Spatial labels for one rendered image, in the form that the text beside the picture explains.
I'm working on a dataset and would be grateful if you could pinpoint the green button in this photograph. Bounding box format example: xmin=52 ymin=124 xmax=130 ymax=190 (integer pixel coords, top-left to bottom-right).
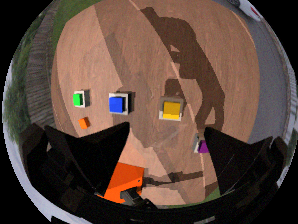
xmin=73 ymin=89 xmax=90 ymax=108

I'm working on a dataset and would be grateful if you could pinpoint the blue button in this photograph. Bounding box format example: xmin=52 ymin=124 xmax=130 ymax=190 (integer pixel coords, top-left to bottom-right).
xmin=109 ymin=92 xmax=132 ymax=115

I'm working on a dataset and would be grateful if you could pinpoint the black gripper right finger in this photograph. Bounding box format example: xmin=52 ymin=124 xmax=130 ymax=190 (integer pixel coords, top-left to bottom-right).
xmin=204 ymin=127 xmax=273 ymax=196

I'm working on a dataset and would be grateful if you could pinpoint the yellow button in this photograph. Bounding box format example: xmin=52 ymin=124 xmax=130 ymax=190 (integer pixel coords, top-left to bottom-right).
xmin=160 ymin=96 xmax=184 ymax=121

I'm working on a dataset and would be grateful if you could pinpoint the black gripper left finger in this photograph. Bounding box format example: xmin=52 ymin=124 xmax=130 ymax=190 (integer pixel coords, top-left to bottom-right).
xmin=44 ymin=121 xmax=129 ymax=197

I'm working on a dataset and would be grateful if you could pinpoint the magenta button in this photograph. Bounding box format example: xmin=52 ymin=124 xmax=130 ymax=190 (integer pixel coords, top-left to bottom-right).
xmin=192 ymin=132 xmax=209 ymax=153

